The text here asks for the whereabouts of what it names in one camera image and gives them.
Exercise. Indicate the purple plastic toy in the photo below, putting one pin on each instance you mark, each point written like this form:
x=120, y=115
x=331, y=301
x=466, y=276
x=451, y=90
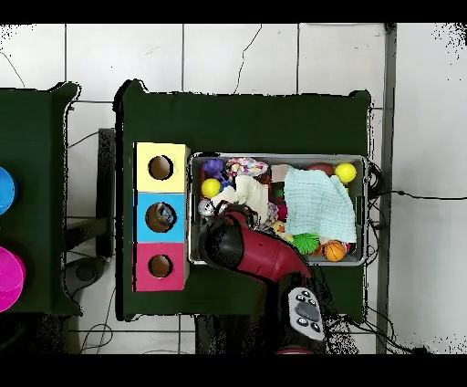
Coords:
x=212, y=166

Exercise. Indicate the magenta round bowl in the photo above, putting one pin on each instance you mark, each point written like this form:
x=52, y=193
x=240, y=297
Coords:
x=9, y=279

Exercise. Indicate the mint waffle cloth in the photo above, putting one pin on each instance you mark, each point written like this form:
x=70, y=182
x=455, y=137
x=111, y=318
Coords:
x=321, y=208

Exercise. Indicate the green spiky ball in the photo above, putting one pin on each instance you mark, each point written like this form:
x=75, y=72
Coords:
x=306, y=244

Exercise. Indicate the blue round bowl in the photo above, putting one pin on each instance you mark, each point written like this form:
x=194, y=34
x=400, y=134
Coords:
x=6, y=191

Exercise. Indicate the round silver tin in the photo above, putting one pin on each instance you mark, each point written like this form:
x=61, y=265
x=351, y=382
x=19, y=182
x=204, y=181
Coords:
x=205, y=208

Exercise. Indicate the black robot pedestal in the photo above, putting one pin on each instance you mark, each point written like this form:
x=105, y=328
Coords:
x=233, y=336

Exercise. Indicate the multicolour patterned cloth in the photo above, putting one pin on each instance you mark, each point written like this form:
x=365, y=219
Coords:
x=246, y=167

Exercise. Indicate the cream waffle cloth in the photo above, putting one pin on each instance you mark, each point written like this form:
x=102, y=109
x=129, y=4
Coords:
x=251, y=197

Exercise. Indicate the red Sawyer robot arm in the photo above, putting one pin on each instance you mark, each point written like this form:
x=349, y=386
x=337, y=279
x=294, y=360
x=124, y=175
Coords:
x=266, y=255

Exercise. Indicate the grey rounded floor base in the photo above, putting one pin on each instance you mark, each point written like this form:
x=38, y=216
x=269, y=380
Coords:
x=85, y=272

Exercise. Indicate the clear plastic packet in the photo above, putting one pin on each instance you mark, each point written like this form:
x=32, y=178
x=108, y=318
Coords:
x=166, y=213

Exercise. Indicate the plain wooden block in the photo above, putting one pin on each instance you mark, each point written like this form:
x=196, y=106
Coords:
x=279, y=172

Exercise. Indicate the silver mesh bin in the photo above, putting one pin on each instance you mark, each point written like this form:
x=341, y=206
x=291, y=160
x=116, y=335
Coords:
x=361, y=219

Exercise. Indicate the grey metal post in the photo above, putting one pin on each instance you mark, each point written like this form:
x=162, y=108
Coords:
x=388, y=91

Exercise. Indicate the yellow plastic ball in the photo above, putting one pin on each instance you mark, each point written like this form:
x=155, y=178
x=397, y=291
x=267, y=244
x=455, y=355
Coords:
x=345, y=172
x=210, y=188

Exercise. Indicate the dark green table cloth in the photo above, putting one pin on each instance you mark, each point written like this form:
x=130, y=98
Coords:
x=36, y=127
x=237, y=124

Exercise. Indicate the wooden box with three holes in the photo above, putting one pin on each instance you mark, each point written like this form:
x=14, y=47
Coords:
x=142, y=255

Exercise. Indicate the orange toy basketball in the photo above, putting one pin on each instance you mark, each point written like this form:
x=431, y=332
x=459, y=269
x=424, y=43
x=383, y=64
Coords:
x=334, y=251

